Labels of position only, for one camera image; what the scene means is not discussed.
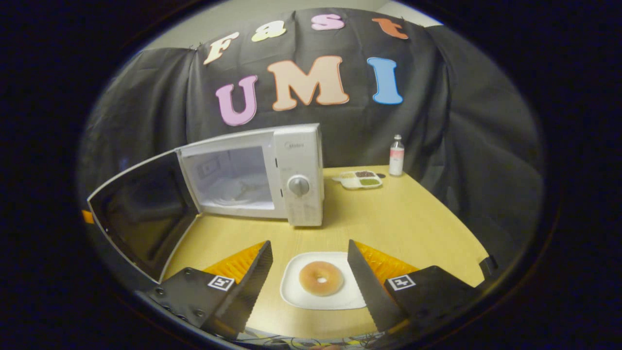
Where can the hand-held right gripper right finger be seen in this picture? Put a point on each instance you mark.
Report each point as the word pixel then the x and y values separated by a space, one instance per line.
pixel 369 291

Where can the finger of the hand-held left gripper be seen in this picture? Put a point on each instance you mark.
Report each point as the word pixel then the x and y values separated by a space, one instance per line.
pixel 88 217

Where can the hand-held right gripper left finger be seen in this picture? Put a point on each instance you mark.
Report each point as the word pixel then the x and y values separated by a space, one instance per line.
pixel 252 287

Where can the glazed donut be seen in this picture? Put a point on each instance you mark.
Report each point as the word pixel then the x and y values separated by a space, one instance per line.
pixel 308 279

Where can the white microwave oven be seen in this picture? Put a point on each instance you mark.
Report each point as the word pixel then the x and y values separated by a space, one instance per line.
pixel 301 160

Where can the white square plate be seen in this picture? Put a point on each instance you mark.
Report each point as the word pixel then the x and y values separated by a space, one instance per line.
pixel 296 294

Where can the white divided condiment dish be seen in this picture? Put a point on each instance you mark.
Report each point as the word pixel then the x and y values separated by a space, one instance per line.
pixel 359 181

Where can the small pink label bottle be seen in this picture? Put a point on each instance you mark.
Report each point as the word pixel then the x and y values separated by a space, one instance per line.
pixel 396 160

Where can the black backdrop cloth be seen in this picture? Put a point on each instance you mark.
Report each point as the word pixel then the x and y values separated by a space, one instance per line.
pixel 461 121

